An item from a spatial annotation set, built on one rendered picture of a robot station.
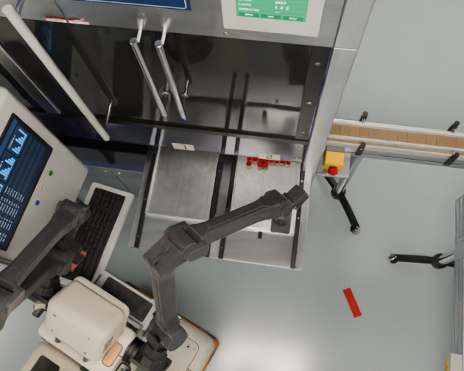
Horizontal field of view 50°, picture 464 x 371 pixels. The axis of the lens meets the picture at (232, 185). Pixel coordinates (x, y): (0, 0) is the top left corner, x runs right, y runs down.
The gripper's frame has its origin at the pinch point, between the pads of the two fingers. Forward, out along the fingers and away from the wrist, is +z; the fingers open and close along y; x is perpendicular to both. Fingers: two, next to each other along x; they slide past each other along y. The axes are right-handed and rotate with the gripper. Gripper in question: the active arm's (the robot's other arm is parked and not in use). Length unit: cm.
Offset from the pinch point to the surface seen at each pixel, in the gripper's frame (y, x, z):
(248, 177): 22.0, 15.6, 20.0
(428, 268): 10, -84, 109
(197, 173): 20.7, 36.8, 19.7
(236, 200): 11.3, 19.2, 19.9
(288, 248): -5.0, -4.2, 20.2
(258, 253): -8.8, 7.3, 20.1
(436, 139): 47, -58, 16
